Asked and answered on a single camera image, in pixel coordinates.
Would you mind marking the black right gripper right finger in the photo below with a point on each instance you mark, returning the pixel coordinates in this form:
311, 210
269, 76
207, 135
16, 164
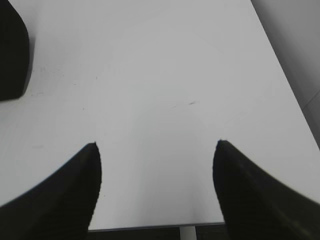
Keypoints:
257, 206

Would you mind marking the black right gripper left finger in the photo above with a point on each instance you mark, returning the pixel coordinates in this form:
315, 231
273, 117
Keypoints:
61, 207

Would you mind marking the black canvas tote bag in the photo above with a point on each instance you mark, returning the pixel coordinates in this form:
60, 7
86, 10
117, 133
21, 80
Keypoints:
14, 53

